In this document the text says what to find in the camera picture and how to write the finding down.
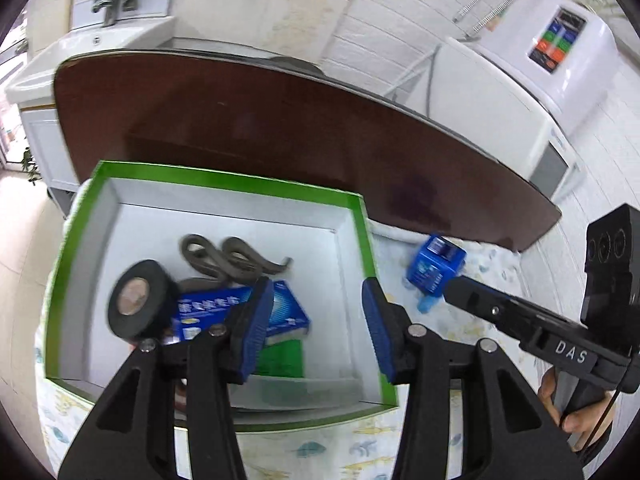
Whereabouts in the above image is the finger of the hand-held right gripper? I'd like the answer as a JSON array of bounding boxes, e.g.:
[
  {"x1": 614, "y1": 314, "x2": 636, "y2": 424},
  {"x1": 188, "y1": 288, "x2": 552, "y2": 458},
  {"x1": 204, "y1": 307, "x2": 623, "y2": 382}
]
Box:
[{"x1": 442, "y1": 275, "x2": 548, "y2": 347}]

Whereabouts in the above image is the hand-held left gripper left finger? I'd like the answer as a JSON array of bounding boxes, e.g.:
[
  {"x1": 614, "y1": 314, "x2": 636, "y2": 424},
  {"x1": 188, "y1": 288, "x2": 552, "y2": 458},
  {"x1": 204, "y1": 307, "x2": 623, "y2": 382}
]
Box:
[{"x1": 57, "y1": 276, "x2": 276, "y2": 480}]

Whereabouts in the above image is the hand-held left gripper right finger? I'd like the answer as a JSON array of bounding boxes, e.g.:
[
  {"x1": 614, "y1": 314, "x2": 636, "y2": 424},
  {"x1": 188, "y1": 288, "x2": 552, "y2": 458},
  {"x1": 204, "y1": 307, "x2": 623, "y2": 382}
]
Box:
[{"x1": 361, "y1": 277, "x2": 586, "y2": 480}]

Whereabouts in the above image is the blue medicine box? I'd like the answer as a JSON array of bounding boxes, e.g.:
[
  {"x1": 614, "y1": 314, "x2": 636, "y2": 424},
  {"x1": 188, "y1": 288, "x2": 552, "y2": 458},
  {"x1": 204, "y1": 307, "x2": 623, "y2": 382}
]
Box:
[{"x1": 172, "y1": 280, "x2": 311, "y2": 345}]

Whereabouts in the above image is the small blue plastic case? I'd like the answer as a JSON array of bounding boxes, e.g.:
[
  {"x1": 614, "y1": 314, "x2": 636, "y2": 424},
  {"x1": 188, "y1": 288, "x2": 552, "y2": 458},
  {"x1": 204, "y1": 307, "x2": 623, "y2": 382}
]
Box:
[{"x1": 406, "y1": 234, "x2": 468, "y2": 297}]

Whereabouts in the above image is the black tape roll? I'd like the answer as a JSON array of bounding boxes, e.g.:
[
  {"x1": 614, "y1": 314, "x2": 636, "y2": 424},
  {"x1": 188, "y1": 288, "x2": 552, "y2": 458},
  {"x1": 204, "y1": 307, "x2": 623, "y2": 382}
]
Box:
[{"x1": 107, "y1": 260, "x2": 181, "y2": 341}]

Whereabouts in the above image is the green cardboard box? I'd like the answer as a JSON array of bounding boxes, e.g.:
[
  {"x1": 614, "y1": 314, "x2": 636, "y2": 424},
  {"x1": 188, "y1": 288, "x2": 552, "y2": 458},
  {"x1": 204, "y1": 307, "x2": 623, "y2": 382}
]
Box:
[{"x1": 42, "y1": 160, "x2": 398, "y2": 428}]

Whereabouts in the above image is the person's right hand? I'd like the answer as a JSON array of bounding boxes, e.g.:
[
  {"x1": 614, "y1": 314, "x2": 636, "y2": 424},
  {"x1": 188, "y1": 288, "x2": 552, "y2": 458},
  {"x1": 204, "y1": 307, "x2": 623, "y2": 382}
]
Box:
[{"x1": 537, "y1": 367, "x2": 616, "y2": 453}]

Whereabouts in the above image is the brown wooden headboard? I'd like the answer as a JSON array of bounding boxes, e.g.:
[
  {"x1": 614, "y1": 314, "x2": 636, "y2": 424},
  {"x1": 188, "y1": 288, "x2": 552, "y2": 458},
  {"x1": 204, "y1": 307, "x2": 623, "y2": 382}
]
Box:
[{"x1": 52, "y1": 50, "x2": 563, "y2": 253}]

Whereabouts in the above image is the white washing machine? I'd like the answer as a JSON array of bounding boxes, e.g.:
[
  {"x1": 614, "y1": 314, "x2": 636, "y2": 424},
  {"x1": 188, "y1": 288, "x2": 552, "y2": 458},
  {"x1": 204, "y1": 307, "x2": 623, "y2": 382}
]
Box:
[{"x1": 430, "y1": 0, "x2": 626, "y2": 201}]

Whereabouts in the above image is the small green plant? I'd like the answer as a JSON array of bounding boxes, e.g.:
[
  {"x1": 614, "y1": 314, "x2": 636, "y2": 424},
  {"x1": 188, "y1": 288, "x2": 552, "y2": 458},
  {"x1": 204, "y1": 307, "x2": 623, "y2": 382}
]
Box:
[{"x1": 20, "y1": 145, "x2": 42, "y2": 186}]

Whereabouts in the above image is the white vanity cabinet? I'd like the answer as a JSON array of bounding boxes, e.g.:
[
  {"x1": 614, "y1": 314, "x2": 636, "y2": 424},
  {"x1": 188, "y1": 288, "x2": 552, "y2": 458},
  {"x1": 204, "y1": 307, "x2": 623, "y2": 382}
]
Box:
[{"x1": 20, "y1": 105, "x2": 81, "y2": 211}]

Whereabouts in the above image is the white washbasin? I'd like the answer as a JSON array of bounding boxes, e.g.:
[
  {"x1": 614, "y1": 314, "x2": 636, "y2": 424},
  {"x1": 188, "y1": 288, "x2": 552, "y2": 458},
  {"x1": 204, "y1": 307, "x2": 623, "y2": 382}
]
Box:
[{"x1": 5, "y1": 15, "x2": 176, "y2": 106}]

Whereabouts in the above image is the metal faucet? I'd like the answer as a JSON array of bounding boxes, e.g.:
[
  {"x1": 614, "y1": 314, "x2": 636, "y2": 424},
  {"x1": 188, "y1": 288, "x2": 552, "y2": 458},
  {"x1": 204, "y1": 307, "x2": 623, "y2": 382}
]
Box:
[{"x1": 91, "y1": 0, "x2": 138, "y2": 26}]

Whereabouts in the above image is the black cable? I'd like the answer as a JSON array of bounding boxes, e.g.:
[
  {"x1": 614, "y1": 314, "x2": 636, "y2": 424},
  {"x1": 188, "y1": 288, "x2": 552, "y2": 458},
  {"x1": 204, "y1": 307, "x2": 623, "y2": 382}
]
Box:
[{"x1": 580, "y1": 389, "x2": 622, "y2": 467}]

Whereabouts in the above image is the metal hose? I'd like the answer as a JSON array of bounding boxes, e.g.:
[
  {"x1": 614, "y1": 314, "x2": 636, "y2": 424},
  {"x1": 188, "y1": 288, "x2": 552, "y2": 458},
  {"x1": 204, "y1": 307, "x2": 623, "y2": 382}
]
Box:
[{"x1": 452, "y1": 0, "x2": 531, "y2": 36}]

